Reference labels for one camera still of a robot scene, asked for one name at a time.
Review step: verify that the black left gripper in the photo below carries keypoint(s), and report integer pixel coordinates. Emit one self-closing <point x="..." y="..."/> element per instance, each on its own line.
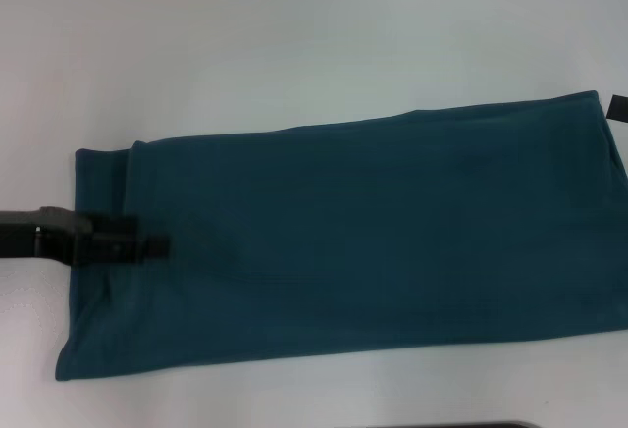
<point x="44" y="236"/>

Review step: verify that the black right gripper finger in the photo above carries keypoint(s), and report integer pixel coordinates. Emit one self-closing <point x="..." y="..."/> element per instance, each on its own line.
<point x="619" y="105"/>

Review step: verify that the teal blue printed t-shirt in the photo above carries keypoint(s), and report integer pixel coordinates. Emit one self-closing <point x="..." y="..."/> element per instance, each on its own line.
<point x="343" y="231"/>

